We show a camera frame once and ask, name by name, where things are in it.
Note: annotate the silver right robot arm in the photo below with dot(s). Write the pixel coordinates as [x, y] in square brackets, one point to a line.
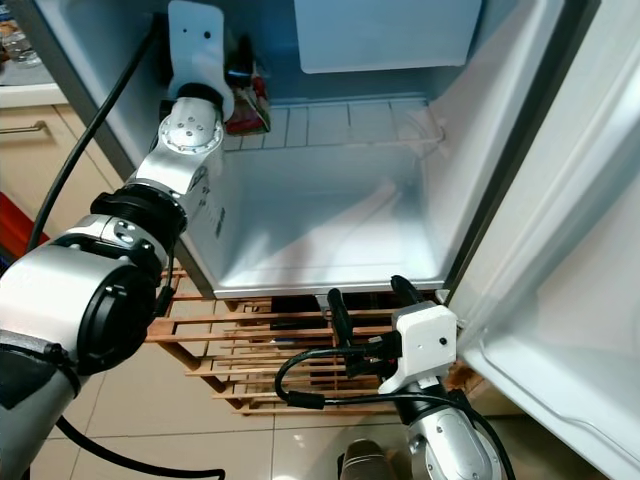
[450, 445]

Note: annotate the red board with blue edge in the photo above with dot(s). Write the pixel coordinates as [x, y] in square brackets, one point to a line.
[20, 225]

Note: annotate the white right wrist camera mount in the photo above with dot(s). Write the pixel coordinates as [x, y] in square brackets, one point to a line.
[422, 345]

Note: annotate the translucent freezer compartment flap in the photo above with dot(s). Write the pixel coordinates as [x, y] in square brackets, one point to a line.
[390, 35]

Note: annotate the white fridge cabinet interior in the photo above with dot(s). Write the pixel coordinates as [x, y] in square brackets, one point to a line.
[320, 210]

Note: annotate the white worktop with cream cabinet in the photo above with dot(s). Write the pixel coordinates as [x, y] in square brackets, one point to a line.
[30, 165]

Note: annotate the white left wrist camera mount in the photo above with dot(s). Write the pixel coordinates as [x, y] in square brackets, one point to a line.
[195, 45]

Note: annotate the clear drinking glass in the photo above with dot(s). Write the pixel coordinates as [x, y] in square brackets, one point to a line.
[20, 46]

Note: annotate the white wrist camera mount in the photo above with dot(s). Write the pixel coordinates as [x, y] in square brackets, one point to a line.
[195, 45]
[422, 345]

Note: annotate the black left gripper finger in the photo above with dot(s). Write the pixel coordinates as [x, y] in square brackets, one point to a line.
[241, 62]

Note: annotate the red snack packet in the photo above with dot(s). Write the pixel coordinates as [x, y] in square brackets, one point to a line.
[250, 112]

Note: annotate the wooden slatted rack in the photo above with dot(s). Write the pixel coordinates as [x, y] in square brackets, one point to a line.
[230, 340]

